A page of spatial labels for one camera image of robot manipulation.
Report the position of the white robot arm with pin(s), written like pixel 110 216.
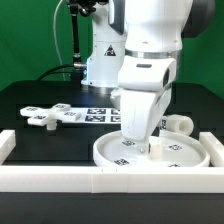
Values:
pixel 136 57

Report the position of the white sheet with markers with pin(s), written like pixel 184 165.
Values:
pixel 93 116

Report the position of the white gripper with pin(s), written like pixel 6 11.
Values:
pixel 145 94

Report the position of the white round table top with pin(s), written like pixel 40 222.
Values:
pixel 169 149

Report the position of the white fence bar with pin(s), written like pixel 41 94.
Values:
pixel 7 144
pixel 110 180
pixel 214 147

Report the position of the white right fence bar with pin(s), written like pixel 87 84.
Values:
pixel 214 147

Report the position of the white front fence bar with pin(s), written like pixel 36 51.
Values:
pixel 110 180

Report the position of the white cross-shaped table base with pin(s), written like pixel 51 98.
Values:
pixel 48 117

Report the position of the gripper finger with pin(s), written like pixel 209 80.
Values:
pixel 144 147

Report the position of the white left fence bar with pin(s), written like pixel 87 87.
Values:
pixel 7 144

